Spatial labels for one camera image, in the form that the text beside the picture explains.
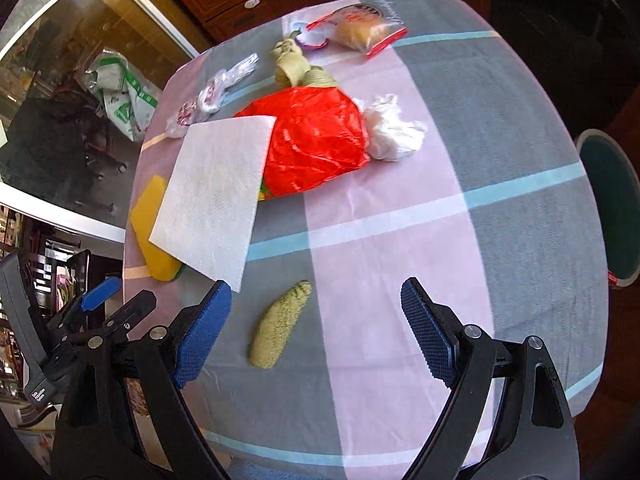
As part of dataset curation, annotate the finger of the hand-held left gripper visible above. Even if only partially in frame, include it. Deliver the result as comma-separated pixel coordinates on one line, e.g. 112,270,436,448
47,277,123,346
92,290,158,343

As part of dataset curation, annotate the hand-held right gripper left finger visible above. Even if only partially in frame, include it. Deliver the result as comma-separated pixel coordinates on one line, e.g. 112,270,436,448
52,280,233,480

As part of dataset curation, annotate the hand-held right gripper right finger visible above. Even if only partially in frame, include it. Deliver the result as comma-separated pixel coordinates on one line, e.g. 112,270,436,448
400,276,581,480

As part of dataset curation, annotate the green bumpy vegetable piece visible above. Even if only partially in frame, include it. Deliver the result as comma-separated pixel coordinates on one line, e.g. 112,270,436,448
248,280,313,370

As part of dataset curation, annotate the white paper napkin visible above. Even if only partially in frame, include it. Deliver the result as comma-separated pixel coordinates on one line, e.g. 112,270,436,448
149,115,277,293

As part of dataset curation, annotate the clear plastic bag red print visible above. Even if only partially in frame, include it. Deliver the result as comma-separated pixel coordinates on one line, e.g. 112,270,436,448
165,52,261,139

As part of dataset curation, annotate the grey round trash bin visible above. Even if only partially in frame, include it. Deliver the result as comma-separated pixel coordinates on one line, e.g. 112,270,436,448
575,129,640,291

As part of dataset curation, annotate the white purple plastic wrapper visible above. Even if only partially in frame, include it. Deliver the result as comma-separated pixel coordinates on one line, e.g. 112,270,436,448
290,19,333,52

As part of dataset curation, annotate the table with checked cloth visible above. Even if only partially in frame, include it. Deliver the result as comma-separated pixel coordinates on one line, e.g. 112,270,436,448
121,0,618,471

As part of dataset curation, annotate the yellow sponge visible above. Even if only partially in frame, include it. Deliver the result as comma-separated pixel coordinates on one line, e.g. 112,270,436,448
130,175,183,282

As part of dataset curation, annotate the green white plastic bag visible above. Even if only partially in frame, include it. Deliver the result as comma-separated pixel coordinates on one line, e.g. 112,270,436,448
85,50,161,143

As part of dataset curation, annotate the glass sliding door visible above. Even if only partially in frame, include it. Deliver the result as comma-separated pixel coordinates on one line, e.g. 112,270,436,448
0,0,201,241

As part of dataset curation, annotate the bread in clear packet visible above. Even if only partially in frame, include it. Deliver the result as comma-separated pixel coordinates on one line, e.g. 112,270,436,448
305,2,408,58

